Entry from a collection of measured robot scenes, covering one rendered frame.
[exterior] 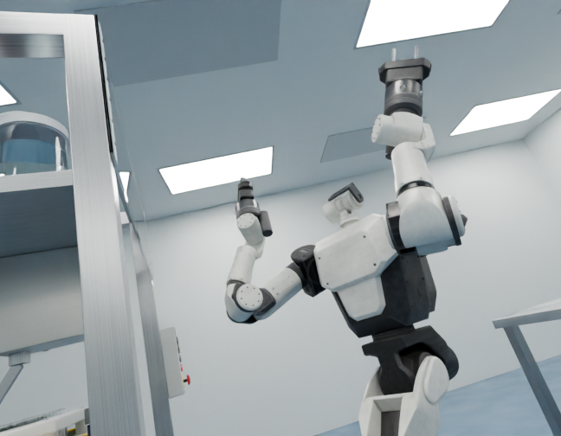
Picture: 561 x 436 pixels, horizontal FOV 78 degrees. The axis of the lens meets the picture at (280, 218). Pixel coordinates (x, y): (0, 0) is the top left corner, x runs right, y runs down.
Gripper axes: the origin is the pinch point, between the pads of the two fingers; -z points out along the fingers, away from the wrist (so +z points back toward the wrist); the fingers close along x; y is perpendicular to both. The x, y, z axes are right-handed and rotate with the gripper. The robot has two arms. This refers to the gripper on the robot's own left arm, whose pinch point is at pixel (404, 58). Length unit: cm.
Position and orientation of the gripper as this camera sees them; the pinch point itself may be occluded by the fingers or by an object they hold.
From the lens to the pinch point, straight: 103.7
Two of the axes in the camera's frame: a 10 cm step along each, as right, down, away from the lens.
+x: -9.4, -0.3, 3.3
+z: -1.5, 9.2, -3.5
